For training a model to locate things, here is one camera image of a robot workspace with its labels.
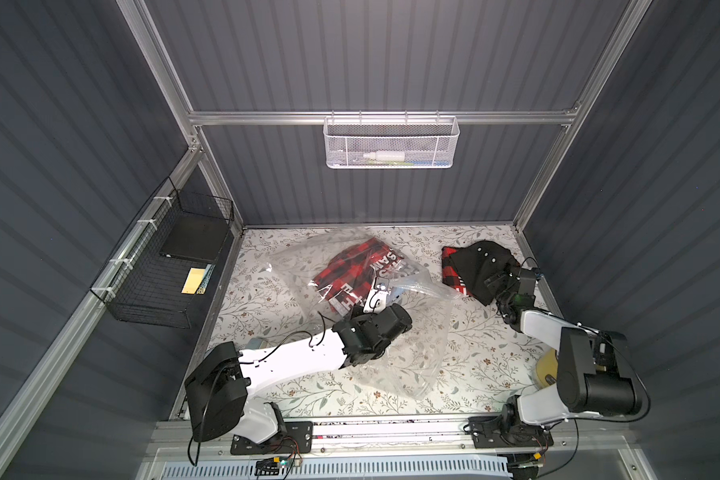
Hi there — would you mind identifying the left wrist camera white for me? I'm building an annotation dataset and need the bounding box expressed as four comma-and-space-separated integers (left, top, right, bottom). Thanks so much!
363, 280, 390, 314

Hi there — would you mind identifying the black wire basket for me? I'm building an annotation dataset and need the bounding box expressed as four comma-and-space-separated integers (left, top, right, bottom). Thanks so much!
91, 180, 234, 329

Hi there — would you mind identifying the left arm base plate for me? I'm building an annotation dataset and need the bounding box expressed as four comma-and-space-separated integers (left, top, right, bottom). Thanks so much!
230, 421, 314, 456

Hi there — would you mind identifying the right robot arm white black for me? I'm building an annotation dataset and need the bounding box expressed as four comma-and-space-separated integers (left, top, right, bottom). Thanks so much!
484, 266, 652, 427

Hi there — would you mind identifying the clear plastic vacuum bag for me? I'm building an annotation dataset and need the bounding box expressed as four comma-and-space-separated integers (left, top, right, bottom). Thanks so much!
270, 229, 456, 400

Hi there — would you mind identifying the red black plaid shirt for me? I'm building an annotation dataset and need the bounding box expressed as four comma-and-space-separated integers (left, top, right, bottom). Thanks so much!
441, 246, 472, 297

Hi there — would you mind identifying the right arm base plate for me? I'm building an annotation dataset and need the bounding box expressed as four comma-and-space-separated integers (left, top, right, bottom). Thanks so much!
463, 415, 554, 451

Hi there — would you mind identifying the white vented panel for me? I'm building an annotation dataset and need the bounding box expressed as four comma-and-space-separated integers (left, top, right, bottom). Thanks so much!
158, 454, 513, 479

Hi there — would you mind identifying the aluminium front rail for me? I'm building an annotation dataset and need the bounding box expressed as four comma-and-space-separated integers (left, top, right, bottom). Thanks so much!
146, 409, 634, 460

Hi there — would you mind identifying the white wire mesh basket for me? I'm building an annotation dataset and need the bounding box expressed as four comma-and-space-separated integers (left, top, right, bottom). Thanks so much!
322, 115, 460, 170

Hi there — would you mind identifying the yellow notepad in basket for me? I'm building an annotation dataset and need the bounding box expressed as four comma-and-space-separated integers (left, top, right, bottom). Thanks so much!
181, 268, 206, 295

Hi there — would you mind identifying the black box in basket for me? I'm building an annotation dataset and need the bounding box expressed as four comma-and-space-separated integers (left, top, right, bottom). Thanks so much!
159, 216, 229, 263

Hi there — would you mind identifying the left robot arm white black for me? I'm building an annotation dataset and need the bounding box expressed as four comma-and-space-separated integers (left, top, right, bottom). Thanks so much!
184, 304, 413, 444

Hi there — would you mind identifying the white bottle in basket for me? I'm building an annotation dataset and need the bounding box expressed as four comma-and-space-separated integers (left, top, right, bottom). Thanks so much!
363, 151, 406, 164

